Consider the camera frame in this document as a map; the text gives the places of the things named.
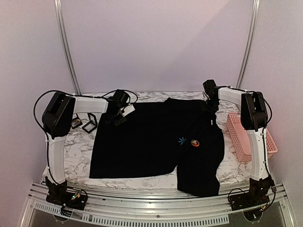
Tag black t-shirt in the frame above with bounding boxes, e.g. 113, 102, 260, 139
89, 98, 224, 197

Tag left aluminium frame post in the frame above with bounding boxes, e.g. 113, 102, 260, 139
54, 0, 81, 95

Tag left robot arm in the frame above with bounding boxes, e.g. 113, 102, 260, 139
37, 89, 134, 205

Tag round orange white brooch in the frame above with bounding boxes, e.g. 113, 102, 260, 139
191, 140, 200, 147

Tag black open brooch case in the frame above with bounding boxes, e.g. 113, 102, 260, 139
82, 113, 98, 134

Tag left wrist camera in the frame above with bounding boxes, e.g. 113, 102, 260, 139
120, 104, 135, 117

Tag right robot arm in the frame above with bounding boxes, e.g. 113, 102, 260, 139
203, 79, 275, 206

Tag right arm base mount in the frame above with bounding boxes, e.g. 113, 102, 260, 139
227, 176, 276, 211

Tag right aluminium frame post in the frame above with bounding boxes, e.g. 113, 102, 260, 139
236, 0, 261, 89

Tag pink perforated plastic basket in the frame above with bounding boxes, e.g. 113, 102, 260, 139
226, 112, 279, 163

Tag aluminium frame post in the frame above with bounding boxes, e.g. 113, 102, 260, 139
54, 0, 81, 95
236, 0, 261, 89

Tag aluminium front rail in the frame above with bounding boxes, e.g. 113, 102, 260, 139
21, 183, 295, 227

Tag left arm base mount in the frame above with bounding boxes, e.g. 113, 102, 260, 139
45, 177, 88, 210

